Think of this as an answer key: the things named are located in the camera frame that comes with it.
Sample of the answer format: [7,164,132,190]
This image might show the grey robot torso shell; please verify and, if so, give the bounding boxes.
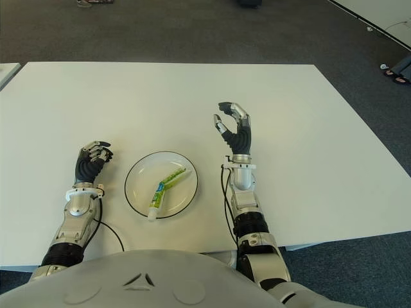
[0,249,286,308]

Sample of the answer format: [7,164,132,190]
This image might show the colourful shoes on floor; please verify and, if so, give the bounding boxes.
[76,0,115,7]

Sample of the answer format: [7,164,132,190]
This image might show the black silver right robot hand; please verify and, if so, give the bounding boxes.
[211,101,252,157]

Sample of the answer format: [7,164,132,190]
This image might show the white plate with black rim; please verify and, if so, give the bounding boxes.
[124,151,199,220]

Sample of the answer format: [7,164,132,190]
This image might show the white side table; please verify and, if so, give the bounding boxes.
[0,62,22,90]

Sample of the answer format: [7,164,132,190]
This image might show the white platform with black edge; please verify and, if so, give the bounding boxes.
[330,0,411,51]

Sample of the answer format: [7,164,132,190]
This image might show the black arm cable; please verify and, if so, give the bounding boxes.
[220,165,240,245]
[94,198,126,253]

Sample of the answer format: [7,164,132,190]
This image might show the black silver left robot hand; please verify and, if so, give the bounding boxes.
[74,140,114,185]

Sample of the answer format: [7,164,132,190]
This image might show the green white toothpaste tube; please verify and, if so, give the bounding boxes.
[147,166,193,221]

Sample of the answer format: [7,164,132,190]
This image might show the grey trouser leg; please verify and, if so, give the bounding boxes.
[393,54,411,78]

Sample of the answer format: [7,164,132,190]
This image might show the dark sandals on feet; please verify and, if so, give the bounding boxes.
[380,63,409,84]

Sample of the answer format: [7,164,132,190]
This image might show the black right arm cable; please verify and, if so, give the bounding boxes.
[220,165,240,245]

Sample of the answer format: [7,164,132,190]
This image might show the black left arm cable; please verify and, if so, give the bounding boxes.
[94,198,126,253]

